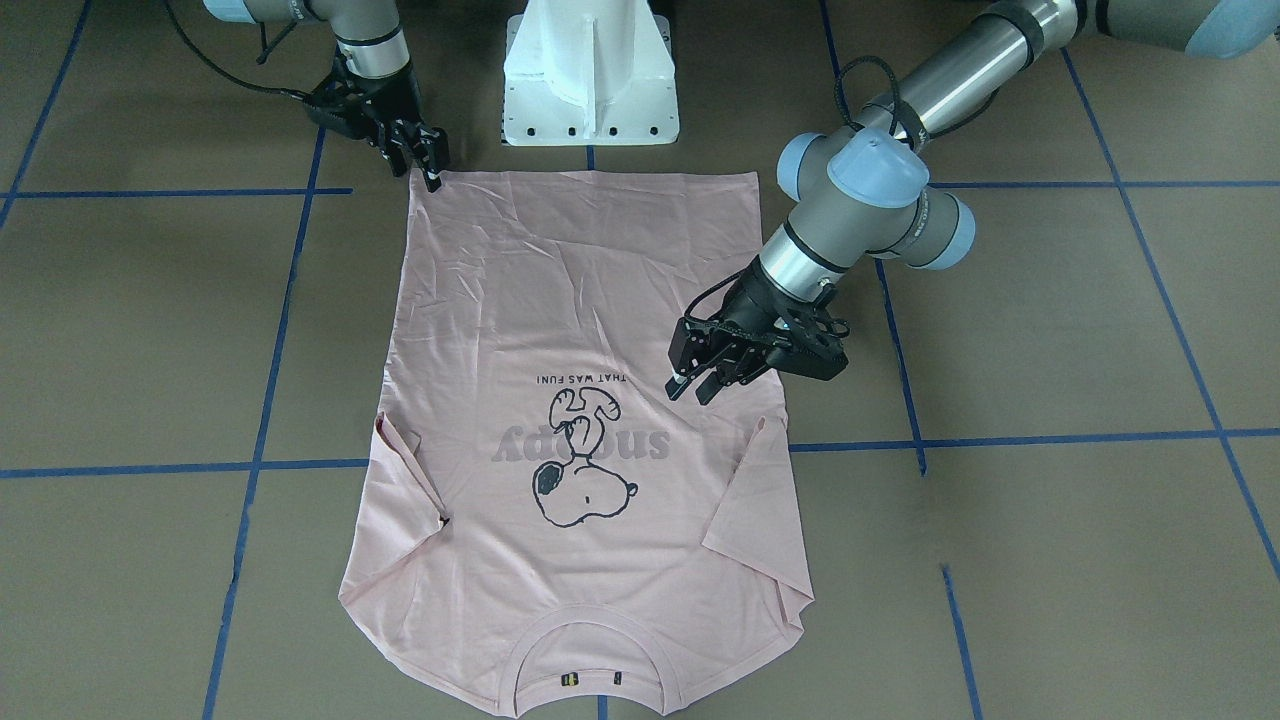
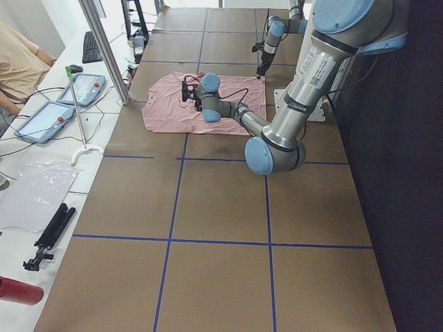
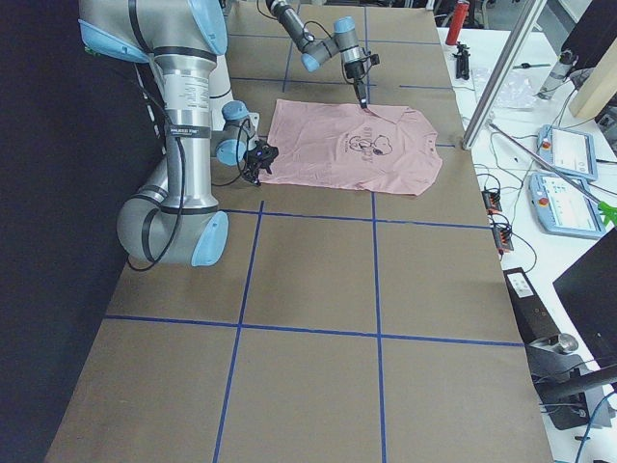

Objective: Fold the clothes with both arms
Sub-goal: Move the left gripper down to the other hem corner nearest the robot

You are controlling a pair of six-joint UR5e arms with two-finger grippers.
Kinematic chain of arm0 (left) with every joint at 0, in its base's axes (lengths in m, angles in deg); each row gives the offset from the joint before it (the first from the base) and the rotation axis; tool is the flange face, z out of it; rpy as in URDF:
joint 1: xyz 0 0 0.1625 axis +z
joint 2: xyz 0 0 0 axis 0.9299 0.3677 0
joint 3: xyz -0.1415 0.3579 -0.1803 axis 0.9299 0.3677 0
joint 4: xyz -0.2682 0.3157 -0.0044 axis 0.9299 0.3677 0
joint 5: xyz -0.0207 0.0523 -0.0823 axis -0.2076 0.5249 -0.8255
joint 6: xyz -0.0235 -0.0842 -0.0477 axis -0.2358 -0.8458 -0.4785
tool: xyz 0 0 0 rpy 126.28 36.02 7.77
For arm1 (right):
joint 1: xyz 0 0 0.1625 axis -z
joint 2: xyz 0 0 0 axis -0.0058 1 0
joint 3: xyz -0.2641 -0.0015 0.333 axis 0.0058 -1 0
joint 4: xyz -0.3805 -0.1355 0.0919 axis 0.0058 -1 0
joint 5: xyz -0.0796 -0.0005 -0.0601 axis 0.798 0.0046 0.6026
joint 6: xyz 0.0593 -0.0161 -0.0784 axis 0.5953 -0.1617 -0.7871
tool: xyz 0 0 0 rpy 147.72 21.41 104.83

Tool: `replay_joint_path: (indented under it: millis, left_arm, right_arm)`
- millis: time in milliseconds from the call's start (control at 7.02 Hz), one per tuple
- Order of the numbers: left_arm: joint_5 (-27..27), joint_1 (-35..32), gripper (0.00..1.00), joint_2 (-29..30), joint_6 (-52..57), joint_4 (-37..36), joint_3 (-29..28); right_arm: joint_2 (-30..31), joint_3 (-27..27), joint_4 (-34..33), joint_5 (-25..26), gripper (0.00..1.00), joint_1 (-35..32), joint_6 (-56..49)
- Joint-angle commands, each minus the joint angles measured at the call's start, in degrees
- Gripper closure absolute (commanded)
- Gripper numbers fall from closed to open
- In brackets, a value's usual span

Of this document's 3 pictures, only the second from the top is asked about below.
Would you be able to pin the person in beige shirt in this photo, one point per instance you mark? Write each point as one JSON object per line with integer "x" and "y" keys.
{"x": 23, "y": 67}

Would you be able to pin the aluminium frame post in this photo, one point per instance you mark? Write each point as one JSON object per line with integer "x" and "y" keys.
{"x": 93, "y": 20}

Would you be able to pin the pink Snoopy t-shirt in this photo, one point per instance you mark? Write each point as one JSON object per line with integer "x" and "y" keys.
{"x": 165, "y": 112}

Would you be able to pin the red bottle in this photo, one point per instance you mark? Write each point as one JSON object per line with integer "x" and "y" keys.
{"x": 20, "y": 292}

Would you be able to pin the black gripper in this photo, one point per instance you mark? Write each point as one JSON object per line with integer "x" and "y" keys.
{"x": 264, "y": 61}
{"x": 198, "y": 102}

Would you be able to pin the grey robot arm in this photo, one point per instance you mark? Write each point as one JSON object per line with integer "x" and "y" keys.
{"x": 277, "y": 29}
{"x": 335, "y": 31}

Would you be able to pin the black computer mouse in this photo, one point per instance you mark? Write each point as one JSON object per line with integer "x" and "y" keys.
{"x": 75, "y": 68}

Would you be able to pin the far blue teach pendant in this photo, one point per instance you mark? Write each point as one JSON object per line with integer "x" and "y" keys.
{"x": 87, "y": 87}

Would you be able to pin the blue teach pendant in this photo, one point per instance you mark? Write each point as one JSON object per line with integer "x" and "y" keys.
{"x": 45, "y": 122}
{"x": 87, "y": 87}

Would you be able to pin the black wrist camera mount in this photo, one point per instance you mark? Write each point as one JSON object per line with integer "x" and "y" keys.
{"x": 188, "y": 91}
{"x": 259, "y": 46}

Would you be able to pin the clear plastic bag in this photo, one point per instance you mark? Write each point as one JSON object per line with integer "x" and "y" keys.
{"x": 42, "y": 184}

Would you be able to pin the metal reacher grabber tool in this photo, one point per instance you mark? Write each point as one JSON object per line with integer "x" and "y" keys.
{"x": 85, "y": 145}

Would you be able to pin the black computer keyboard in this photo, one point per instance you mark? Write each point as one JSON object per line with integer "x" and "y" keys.
{"x": 90, "y": 51}

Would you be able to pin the black folded tripod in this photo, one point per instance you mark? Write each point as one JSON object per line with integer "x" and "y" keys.
{"x": 50, "y": 236}

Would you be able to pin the near blue teach pendant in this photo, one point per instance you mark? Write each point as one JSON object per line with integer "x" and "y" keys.
{"x": 45, "y": 122}

